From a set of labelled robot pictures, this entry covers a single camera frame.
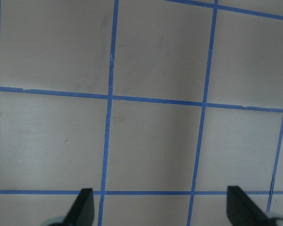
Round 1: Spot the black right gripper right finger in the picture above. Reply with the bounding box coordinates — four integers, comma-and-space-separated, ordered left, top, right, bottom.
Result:
227, 186, 283, 226

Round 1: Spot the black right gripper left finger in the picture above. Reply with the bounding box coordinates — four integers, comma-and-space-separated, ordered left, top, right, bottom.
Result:
45, 188, 95, 226

